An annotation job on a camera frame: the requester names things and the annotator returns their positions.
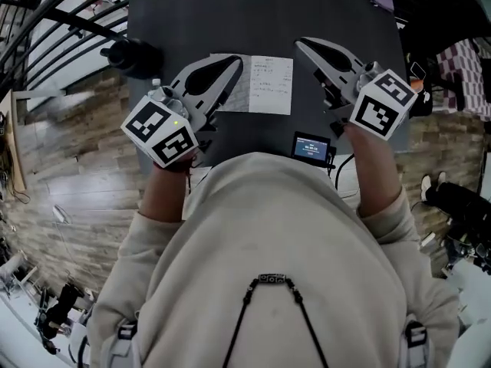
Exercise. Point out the black metal railing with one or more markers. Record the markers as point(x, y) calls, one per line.
point(57, 17)

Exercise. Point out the clear plastic water bottle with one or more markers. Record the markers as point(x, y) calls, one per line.
point(156, 84)

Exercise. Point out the small black display screen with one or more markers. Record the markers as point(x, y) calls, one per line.
point(310, 147)

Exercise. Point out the blue book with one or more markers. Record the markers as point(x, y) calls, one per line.
point(268, 90)

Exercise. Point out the white power adapter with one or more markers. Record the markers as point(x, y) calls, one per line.
point(60, 214)

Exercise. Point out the person's right forearm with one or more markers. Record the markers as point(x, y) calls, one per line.
point(374, 175)

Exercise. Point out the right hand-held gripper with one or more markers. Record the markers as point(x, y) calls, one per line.
point(376, 117)

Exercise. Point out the checkered cloth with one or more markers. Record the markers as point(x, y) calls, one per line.
point(466, 79)

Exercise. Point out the person's left forearm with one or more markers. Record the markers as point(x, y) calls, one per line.
point(165, 194)

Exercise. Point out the person's beige sweatshirt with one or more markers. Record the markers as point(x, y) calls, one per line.
point(276, 224)

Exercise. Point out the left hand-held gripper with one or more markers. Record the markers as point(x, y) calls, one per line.
point(145, 123)

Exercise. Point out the black printed bag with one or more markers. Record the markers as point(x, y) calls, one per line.
point(420, 90)

